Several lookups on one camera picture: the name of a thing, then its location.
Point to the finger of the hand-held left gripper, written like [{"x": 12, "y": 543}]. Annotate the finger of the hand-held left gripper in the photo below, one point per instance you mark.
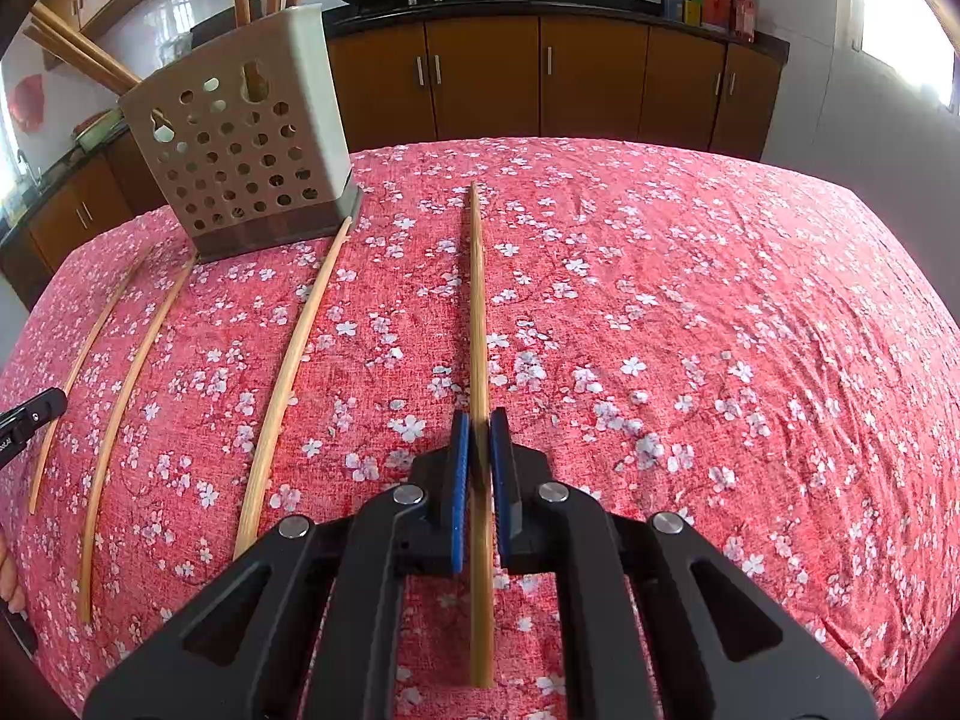
[{"x": 37, "y": 409}]

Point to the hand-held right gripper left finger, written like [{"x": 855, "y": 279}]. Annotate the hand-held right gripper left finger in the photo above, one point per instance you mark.
[{"x": 459, "y": 495}]

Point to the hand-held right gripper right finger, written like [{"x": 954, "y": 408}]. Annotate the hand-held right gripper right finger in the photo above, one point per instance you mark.
[{"x": 504, "y": 495}]

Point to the beige perforated chopstick holder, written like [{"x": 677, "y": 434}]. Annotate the beige perforated chopstick holder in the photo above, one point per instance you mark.
[{"x": 225, "y": 165}]

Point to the person's left hand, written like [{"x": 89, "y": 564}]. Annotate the person's left hand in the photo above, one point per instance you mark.
[{"x": 11, "y": 577}]

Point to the red floral tablecloth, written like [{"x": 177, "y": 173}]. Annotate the red floral tablecloth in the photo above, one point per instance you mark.
[{"x": 675, "y": 352}]

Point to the green basin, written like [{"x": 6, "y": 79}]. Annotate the green basin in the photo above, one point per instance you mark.
[{"x": 97, "y": 131}]

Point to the red hanging plastic bag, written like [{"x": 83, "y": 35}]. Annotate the red hanging plastic bag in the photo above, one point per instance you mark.
[{"x": 30, "y": 101}]

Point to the dark cutting board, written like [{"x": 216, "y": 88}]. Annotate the dark cutting board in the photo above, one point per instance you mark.
[{"x": 214, "y": 26}]

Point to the brown lower kitchen cabinets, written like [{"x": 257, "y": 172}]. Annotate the brown lower kitchen cabinets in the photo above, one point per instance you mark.
[{"x": 592, "y": 82}]

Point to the black kitchen countertop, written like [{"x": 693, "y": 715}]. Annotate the black kitchen countertop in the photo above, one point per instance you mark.
[{"x": 570, "y": 4}]

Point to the green and yellow box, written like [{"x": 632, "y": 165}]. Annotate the green and yellow box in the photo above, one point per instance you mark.
[{"x": 691, "y": 10}]

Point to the orange red condiment bottle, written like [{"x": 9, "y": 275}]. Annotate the orange red condiment bottle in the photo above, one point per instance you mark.
[{"x": 716, "y": 0}]

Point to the dark red sauce bottle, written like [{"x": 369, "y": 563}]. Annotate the dark red sauce bottle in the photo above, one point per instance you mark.
[{"x": 742, "y": 11}]

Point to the large bright window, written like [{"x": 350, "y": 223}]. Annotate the large bright window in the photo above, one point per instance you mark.
[{"x": 915, "y": 15}]

